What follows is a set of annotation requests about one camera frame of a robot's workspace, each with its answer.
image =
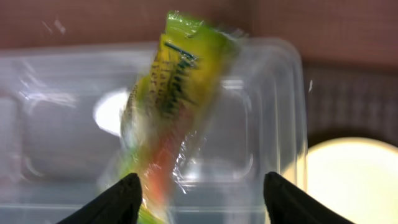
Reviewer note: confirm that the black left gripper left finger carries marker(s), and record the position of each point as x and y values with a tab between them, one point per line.
119	204

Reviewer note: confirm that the white tissue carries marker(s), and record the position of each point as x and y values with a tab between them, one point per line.
108	109

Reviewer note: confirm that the green snack wrapper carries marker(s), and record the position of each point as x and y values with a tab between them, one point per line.
162	118

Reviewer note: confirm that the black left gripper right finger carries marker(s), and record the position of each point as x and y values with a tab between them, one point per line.
287	204

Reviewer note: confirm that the clear plastic bin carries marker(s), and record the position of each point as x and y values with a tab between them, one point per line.
53	154

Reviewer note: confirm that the dark brown tray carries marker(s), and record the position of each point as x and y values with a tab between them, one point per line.
350	102

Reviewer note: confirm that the yellow plate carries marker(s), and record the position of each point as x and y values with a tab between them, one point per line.
355	177

